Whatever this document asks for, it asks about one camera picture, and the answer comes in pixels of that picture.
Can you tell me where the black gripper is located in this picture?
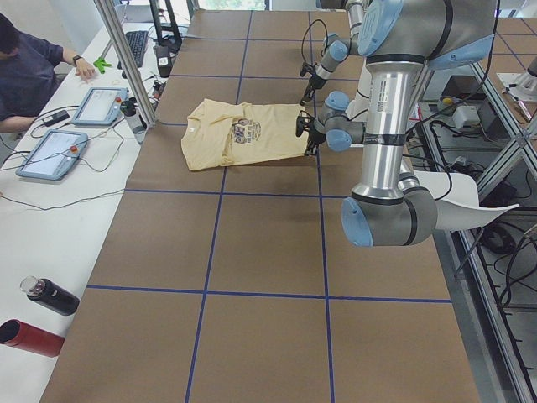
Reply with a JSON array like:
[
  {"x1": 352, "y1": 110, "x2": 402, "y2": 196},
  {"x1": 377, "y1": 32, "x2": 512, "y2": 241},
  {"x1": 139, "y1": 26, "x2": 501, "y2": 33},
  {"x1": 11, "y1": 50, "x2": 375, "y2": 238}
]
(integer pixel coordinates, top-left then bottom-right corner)
[
  {"x1": 300, "y1": 74, "x2": 326, "y2": 106},
  {"x1": 304, "y1": 117, "x2": 326, "y2": 156}
]

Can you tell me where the cream long-sleeve printed shirt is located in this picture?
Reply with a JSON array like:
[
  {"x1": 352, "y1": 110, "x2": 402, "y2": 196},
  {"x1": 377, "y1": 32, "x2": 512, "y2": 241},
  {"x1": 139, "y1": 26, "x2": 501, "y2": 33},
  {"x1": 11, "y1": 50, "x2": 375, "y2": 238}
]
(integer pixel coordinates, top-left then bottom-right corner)
[{"x1": 181, "y1": 99, "x2": 307, "y2": 171}]

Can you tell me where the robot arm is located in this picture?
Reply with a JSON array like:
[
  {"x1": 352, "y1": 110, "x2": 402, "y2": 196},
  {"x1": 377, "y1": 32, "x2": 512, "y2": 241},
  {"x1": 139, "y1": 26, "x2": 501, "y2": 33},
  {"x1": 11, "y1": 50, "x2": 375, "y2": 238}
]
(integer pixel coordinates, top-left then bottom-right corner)
[
  {"x1": 300, "y1": 0, "x2": 370, "y2": 106},
  {"x1": 304, "y1": 1, "x2": 499, "y2": 247}
]

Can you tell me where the black monitor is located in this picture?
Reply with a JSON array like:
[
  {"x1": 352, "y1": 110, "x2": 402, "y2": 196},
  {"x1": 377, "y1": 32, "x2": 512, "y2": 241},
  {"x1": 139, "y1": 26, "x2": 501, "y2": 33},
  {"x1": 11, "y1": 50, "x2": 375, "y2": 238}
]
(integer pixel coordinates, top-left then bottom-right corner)
[{"x1": 149, "y1": 0, "x2": 182, "y2": 53}]

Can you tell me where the white plastic chair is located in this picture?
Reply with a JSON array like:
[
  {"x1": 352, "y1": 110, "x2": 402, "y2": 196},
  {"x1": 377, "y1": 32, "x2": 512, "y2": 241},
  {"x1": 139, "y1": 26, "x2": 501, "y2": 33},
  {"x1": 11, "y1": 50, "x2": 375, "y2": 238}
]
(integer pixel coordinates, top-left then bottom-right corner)
[{"x1": 414, "y1": 170, "x2": 519, "y2": 231}]

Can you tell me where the clear water bottle black cap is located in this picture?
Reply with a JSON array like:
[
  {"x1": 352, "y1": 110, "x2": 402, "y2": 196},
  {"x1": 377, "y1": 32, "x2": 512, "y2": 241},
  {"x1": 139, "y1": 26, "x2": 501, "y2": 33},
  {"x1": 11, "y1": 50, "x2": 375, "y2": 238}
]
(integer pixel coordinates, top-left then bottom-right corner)
[{"x1": 120, "y1": 100, "x2": 147, "y2": 144}]

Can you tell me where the black keyboard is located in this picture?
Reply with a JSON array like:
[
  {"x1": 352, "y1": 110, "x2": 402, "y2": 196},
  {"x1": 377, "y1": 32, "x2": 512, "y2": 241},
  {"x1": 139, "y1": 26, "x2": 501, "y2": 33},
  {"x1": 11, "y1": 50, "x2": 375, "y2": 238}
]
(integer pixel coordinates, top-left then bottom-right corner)
[{"x1": 125, "y1": 30, "x2": 149, "y2": 67}]

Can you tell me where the upper teach pendant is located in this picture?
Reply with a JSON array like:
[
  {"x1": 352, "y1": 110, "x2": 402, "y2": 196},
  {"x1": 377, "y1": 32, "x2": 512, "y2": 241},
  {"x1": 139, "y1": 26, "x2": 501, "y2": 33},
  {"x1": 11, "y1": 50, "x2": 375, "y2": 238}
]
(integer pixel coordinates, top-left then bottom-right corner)
[{"x1": 71, "y1": 87, "x2": 128, "y2": 127}]

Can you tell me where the teach pendant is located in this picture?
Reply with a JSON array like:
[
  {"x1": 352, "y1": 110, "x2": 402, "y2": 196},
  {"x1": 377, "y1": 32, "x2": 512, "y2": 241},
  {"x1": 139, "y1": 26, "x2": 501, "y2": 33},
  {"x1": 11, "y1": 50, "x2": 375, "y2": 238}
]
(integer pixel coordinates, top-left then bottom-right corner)
[
  {"x1": 71, "y1": 87, "x2": 128, "y2": 127},
  {"x1": 16, "y1": 129, "x2": 89, "y2": 181}
]

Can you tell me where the green plastic toy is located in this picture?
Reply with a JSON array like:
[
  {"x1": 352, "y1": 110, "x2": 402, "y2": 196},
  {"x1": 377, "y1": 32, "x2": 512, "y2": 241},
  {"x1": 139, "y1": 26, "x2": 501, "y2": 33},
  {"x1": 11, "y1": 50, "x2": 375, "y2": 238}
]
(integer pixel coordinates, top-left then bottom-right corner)
[{"x1": 93, "y1": 56, "x2": 112, "y2": 74}]

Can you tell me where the lower teach pendant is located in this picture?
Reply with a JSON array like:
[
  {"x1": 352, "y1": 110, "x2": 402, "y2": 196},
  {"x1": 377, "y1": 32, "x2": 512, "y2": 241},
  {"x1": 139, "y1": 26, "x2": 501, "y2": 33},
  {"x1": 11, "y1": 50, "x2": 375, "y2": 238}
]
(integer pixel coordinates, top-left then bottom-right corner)
[{"x1": 16, "y1": 129, "x2": 89, "y2": 181}]

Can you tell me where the seated person in navy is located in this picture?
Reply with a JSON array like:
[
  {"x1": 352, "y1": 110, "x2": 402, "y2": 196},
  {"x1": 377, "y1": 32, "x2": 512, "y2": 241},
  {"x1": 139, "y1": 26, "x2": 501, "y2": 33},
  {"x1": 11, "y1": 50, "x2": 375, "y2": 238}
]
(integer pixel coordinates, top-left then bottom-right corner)
[{"x1": 1, "y1": 15, "x2": 96, "y2": 133}]

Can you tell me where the dark red bottle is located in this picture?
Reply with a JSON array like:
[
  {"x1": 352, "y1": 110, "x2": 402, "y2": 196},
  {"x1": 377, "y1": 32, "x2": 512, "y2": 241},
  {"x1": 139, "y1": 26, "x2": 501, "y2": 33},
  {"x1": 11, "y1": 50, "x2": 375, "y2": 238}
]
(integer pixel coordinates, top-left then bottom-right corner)
[{"x1": 1, "y1": 319, "x2": 65, "y2": 358}]

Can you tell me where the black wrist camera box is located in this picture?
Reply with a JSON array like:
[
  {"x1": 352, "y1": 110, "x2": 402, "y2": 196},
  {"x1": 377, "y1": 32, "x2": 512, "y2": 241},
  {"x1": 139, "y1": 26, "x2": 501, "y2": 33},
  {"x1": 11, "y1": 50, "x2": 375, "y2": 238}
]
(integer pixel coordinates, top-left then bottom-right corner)
[
  {"x1": 300, "y1": 61, "x2": 315, "y2": 77},
  {"x1": 295, "y1": 111, "x2": 315, "y2": 138}
]

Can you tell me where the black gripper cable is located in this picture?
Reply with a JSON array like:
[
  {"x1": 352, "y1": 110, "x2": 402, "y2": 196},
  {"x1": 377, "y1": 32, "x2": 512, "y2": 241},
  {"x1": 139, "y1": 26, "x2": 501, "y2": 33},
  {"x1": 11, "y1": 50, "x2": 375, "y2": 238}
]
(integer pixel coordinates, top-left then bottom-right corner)
[{"x1": 300, "y1": 18, "x2": 332, "y2": 66}]

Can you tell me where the aluminium frame post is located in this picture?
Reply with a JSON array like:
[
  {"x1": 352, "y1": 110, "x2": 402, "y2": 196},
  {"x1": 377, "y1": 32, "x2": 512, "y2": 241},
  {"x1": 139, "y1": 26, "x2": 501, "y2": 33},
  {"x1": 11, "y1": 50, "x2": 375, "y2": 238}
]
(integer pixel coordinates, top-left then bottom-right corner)
[{"x1": 93, "y1": 0, "x2": 156, "y2": 128}]

